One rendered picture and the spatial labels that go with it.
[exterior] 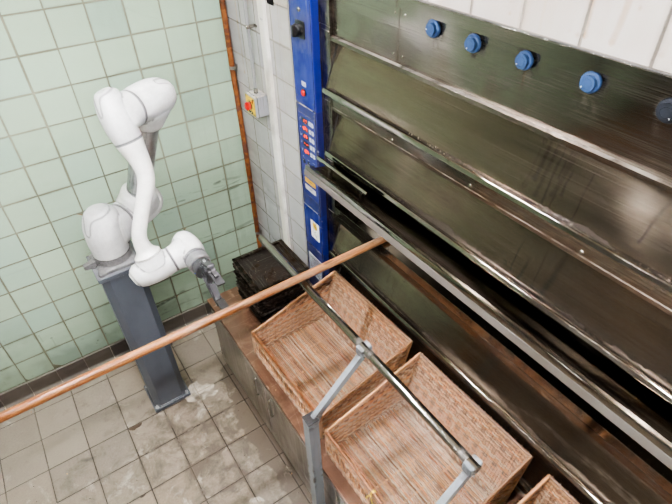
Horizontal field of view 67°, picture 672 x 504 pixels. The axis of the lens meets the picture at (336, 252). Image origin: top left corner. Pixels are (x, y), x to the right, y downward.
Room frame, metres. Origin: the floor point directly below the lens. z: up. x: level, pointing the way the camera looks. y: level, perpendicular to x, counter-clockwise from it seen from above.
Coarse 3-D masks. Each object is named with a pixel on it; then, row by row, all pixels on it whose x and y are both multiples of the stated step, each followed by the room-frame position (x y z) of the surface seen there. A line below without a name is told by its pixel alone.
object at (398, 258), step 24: (408, 264) 1.45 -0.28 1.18; (432, 288) 1.32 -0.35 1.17; (456, 312) 1.21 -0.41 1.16; (504, 336) 1.08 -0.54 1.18; (528, 360) 0.98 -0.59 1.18; (552, 384) 0.89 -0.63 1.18; (576, 408) 0.81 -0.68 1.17; (600, 432) 0.75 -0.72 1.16; (624, 432) 0.73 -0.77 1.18; (648, 456) 0.66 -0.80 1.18
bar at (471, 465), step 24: (264, 240) 1.63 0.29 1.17; (288, 264) 1.47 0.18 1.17; (312, 288) 1.34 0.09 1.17; (336, 312) 1.22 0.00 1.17; (360, 360) 1.04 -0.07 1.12; (336, 384) 1.00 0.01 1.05; (312, 432) 0.92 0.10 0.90; (312, 456) 0.92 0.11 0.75; (312, 480) 0.93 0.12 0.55; (456, 480) 0.64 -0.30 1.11
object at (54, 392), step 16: (384, 240) 1.57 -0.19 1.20; (352, 256) 1.49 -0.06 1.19; (304, 272) 1.39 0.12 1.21; (320, 272) 1.41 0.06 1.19; (272, 288) 1.31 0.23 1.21; (240, 304) 1.24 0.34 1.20; (208, 320) 1.17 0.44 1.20; (176, 336) 1.11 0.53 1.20; (144, 352) 1.05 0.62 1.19; (96, 368) 0.98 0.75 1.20; (112, 368) 0.99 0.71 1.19; (64, 384) 0.93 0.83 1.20; (80, 384) 0.94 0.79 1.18; (32, 400) 0.88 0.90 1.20; (48, 400) 0.89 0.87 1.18; (0, 416) 0.83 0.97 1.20
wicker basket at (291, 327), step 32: (320, 288) 1.74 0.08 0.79; (352, 288) 1.67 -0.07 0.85; (288, 320) 1.63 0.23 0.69; (320, 320) 1.72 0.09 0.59; (352, 320) 1.61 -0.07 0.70; (384, 320) 1.48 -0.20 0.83; (256, 352) 1.52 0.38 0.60; (288, 352) 1.52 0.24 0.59; (320, 352) 1.52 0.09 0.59; (352, 352) 1.51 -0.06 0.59; (384, 352) 1.41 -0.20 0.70; (288, 384) 1.27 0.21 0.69; (320, 384) 1.34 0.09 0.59; (352, 384) 1.33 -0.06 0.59
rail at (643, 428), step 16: (320, 176) 1.67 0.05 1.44; (336, 192) 1.58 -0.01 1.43; (384, 224) 1.35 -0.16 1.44; (400, 240) 1.27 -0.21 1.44; (416, 256) 1.20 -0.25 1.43; (448, 272) 1.11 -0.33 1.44; (464, 288) 1.04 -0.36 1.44; (480, 304) 0.98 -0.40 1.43; (512, 320) 0.91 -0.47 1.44; (528, 336) 0.85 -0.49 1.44; (544, 352) 0.80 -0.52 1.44; (560, 368) 0.76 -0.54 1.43; (592, 384) 0.70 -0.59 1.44; (608, 400) 0.66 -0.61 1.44; (624, 416) 0.62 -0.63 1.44; (640, 432) 0.59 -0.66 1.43; (656, 432) 0.58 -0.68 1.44
